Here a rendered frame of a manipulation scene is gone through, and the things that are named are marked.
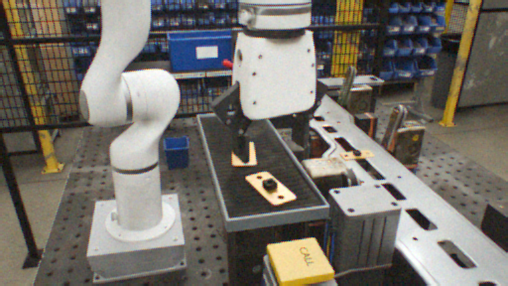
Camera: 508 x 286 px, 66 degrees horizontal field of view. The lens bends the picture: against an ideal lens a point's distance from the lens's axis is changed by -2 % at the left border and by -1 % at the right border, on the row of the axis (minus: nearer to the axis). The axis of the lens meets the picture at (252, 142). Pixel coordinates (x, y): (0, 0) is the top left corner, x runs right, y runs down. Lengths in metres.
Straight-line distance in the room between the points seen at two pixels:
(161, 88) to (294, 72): 0.53
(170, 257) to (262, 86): 0.72
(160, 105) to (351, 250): 0.55
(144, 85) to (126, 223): 0.38
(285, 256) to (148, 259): 0.68
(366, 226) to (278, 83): 0.29
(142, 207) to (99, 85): 0.34
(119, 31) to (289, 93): 0.48
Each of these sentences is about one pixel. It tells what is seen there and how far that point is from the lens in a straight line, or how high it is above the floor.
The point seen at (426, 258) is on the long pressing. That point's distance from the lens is 0.75.
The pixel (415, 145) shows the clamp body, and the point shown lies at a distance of 1.17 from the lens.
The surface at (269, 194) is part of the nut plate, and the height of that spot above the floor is 1.16.
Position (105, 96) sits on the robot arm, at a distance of 0.90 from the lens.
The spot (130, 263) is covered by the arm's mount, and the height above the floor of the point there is 0.75.
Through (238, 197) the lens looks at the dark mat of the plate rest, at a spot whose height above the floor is 1.16.
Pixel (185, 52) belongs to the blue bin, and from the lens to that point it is 1.67.
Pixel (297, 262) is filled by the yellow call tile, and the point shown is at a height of 1.16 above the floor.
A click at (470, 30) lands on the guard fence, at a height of 0.89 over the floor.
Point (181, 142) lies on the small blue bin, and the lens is 1.64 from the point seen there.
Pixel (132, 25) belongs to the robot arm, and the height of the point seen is 1.34.
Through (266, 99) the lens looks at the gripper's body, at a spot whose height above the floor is 1.31.
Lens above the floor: 1.46
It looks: 26 degrees down
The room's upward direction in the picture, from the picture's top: straight up
